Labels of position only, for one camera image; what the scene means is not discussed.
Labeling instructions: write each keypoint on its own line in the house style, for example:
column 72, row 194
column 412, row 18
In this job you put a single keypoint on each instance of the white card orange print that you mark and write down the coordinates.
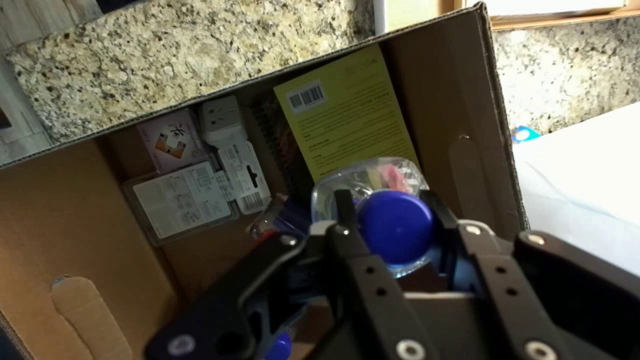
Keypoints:
column 173, row 141

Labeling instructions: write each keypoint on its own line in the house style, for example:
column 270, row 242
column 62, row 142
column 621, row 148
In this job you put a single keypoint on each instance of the white blister pack item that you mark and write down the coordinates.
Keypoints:
column 233, row 152

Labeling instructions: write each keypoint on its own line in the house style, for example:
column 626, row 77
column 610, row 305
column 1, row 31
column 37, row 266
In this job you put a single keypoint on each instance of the white printed label sheet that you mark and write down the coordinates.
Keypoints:
column 181, row 200

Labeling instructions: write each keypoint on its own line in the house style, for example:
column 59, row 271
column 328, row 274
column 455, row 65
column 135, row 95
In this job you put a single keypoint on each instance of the colourful tube blue cap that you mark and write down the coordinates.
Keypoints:
column 525, row 132

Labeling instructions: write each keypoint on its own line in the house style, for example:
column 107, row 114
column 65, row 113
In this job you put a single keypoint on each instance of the yellow green printed leaflet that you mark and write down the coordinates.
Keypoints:
column 347, row 113

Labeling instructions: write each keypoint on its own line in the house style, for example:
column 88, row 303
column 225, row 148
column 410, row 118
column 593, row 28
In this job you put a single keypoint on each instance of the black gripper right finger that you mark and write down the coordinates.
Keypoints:
column 492, row 287

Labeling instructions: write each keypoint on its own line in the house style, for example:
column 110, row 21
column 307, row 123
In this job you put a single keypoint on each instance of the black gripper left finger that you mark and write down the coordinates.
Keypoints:
column 372, row 287

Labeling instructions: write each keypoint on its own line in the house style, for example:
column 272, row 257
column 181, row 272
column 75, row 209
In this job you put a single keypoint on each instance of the wooden dining chair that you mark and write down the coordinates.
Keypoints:
column 566, row 12

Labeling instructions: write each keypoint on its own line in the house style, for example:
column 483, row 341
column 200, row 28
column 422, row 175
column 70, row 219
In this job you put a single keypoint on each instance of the white cardboard storage box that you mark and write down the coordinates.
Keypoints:
column 66, row 220

